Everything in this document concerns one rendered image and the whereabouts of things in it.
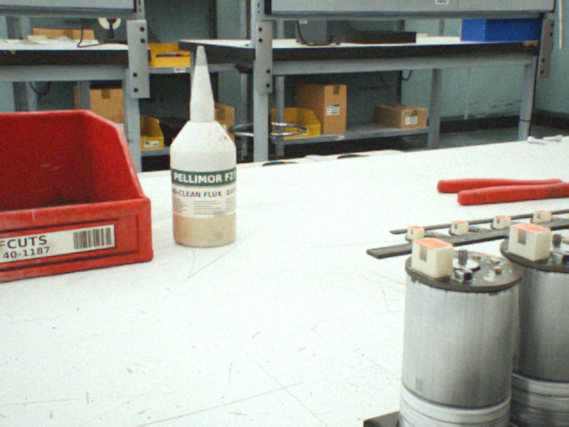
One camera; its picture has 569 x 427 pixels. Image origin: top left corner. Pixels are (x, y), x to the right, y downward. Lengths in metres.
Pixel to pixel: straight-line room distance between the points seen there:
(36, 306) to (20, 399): 0.08
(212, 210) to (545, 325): 0.23
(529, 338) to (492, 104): 6.01
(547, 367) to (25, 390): 0.16
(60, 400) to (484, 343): 0.14
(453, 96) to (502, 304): 5.76
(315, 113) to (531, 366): 4.68
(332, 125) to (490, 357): 4.66
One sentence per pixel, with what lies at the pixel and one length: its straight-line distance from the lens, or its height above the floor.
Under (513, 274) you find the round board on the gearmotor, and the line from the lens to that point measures 0.17.
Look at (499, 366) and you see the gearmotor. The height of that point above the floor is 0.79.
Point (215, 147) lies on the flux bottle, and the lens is 0.38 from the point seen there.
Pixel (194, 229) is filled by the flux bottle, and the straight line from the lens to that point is 0.39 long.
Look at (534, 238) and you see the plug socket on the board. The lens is 0.18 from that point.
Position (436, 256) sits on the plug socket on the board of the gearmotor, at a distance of 0.16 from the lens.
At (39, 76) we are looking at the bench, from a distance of 2.46.
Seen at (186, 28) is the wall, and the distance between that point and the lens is 4.79.
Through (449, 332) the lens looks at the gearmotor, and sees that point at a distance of 0.17.
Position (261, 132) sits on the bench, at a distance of 2.72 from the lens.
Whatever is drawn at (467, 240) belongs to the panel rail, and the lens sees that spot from 0.20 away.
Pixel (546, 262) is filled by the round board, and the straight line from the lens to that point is 0.18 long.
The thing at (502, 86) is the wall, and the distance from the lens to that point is 6.24.
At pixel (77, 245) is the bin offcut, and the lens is 0.36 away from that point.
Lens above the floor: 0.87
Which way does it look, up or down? 15 degrees down
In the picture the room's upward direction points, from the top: straight up
